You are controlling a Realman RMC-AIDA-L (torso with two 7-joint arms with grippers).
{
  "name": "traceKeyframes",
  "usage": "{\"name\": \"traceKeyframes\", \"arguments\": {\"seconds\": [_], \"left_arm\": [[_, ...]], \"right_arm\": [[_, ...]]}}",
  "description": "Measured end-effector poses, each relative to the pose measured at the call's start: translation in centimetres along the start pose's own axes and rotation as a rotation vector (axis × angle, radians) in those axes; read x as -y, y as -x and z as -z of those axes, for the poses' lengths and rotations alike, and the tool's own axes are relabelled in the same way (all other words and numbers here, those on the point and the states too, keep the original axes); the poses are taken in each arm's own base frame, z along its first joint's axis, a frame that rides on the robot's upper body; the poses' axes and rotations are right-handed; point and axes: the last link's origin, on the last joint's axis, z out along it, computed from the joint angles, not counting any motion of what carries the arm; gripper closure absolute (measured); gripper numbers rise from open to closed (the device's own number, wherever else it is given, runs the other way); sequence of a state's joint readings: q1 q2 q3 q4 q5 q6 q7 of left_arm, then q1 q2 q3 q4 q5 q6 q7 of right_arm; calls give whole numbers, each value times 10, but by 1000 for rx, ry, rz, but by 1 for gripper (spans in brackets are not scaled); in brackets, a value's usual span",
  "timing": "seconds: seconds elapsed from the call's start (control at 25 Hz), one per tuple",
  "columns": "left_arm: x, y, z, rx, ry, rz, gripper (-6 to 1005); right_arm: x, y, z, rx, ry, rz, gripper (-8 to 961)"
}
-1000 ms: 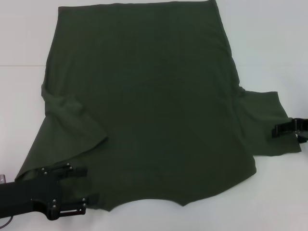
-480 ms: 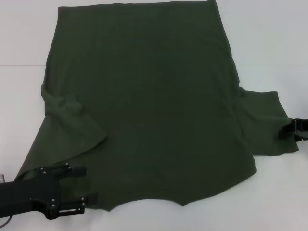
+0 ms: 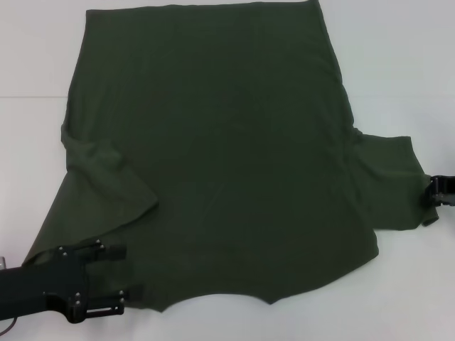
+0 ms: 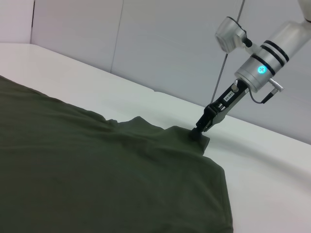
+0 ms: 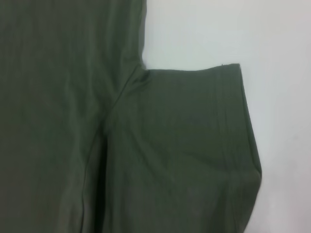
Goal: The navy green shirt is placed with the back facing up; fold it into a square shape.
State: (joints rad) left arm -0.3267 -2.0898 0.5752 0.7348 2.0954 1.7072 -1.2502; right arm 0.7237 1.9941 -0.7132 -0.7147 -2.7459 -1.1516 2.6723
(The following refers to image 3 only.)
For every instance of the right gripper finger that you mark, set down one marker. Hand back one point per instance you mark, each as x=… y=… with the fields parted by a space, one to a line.
x=442 y=184
x=446 y=200

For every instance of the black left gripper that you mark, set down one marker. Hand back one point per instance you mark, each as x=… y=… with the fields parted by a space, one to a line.
x=53 y=280

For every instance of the dark green t-shirt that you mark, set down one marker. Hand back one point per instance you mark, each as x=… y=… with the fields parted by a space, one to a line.
x=220 y=142

